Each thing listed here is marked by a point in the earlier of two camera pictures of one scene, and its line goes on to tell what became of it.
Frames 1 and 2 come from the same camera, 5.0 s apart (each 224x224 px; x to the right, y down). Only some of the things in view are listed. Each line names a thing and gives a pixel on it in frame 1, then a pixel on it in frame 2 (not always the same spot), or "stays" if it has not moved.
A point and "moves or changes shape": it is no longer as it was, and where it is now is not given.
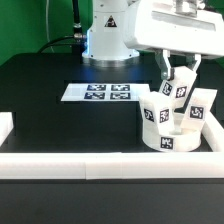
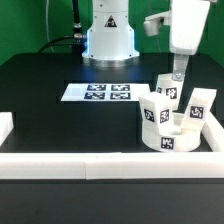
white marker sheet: [103, 92] stays
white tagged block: [198, 109] stays
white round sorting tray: [182, 139] stays
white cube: [178, 88] moves or changes shape
